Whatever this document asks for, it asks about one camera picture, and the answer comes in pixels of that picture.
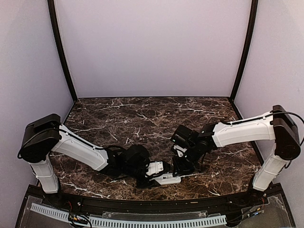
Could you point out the white slotted cable duct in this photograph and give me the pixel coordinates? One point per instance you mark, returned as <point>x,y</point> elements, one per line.
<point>129,220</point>

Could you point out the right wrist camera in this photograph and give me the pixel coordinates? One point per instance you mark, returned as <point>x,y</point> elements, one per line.
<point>178,151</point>

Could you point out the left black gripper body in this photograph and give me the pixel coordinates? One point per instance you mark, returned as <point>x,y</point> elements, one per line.
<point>144,184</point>

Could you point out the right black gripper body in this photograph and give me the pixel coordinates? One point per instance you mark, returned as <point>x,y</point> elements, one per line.
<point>187,165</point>

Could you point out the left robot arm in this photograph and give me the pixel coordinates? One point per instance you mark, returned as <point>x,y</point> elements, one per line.
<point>48,134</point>

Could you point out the left black frame post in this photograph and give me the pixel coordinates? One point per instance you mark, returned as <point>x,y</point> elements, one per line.
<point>60,49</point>

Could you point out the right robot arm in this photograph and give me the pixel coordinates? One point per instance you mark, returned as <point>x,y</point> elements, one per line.
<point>276,125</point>

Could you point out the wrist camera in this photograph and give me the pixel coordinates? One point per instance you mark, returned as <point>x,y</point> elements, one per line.
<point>157,168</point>
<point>178,151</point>

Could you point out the right black frame post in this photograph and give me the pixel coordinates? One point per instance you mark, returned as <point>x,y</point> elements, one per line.
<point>245,51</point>

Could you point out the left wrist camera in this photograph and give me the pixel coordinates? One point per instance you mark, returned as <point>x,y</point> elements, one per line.
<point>157,168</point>

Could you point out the white remote control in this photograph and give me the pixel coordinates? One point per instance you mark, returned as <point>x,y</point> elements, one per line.
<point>167,179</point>

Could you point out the black front rail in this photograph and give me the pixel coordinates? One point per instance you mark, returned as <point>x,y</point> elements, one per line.
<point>229,203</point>

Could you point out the black frame post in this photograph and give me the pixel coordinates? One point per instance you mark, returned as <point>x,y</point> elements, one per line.
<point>60,49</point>
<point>245,51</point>

